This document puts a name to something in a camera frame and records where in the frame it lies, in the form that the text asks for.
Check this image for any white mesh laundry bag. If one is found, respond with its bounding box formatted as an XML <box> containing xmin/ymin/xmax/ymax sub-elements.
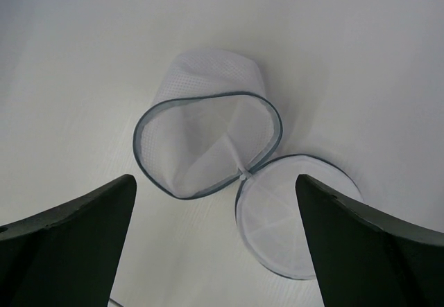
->
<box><xmin>133</xmin><ymin>49</ymin><xmax>361</xmax><ymax>280</ymax></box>

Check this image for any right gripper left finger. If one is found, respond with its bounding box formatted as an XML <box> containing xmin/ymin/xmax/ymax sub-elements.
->
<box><xmin>1</xmin><ymin>175</ymin><xmax>137</xmax><ymax>306</ymax></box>

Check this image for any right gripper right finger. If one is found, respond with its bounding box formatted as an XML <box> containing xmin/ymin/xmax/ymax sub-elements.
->
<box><xmin>296</xmin><ymin>175</ymin><xmax>443</xmax><ymax>306</ymax></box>

